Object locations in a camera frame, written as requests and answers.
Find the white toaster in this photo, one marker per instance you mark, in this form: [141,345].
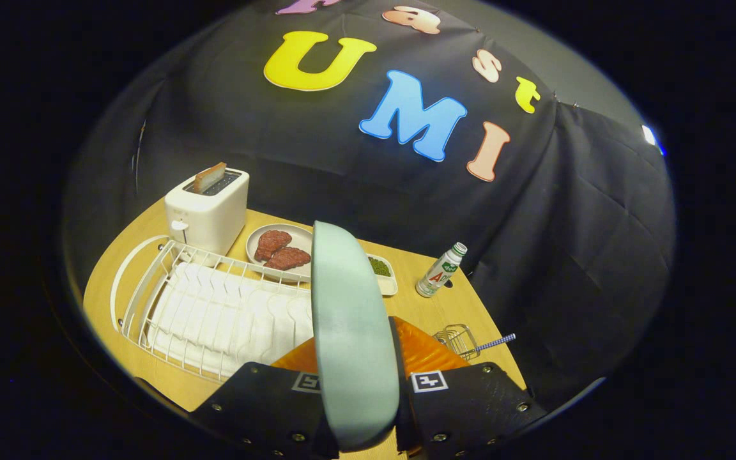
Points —
[208,214]

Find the green beans pile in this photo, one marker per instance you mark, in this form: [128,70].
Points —
[379,266]

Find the pale green plate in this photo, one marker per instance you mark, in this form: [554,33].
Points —
[352,345]

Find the beige round plate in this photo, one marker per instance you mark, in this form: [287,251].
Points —
[301,239]

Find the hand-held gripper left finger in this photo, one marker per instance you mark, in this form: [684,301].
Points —
[266,402]

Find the brown meat piece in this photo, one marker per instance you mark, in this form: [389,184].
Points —
[288,258]
[272,244]

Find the cream divided tray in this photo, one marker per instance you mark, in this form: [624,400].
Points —
[387,285]

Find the toast slice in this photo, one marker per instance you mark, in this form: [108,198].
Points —
[209,177]

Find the white drink bottle green cap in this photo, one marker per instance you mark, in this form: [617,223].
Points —
[435,278]

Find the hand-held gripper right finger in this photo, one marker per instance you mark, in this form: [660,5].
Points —
[464,409]

